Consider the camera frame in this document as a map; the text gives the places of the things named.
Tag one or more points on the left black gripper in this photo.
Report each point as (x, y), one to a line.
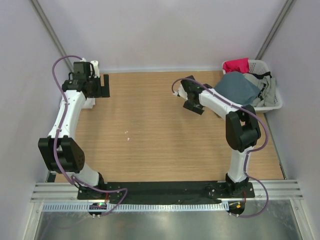
(102, 92)

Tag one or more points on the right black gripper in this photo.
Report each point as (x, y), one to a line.
(198, 110)

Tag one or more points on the blue-grey t-shirt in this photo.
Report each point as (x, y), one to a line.
(237, 89)

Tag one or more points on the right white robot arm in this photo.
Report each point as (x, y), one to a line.
(242, 129)

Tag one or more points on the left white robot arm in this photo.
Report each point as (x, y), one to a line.
(59, 150)

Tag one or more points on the folded white t-shirt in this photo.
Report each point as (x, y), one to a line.
(89, 103)

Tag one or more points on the red t-shirt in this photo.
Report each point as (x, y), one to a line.
(237, 65)

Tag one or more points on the white plastic laundry basket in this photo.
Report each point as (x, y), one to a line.
(260, 67)

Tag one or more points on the grey t-shirt black trim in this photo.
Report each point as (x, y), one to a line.
(267, 89)

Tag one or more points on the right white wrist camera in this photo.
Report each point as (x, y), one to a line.
(180, 92)

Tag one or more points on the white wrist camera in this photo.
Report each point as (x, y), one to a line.
(94, 69)
(180, 92)

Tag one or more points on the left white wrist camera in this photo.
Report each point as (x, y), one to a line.
(94, 69)

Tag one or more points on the left aluminium corner post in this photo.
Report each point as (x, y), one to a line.
(48, 27)

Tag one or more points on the aluminium corner post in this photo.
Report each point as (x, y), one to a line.
(48, 27)
(276, 26)

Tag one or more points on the white slotted cable duct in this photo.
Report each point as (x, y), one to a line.
(95, 207)

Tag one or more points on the right aluminium corner post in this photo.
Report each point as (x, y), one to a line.
(276, 26)

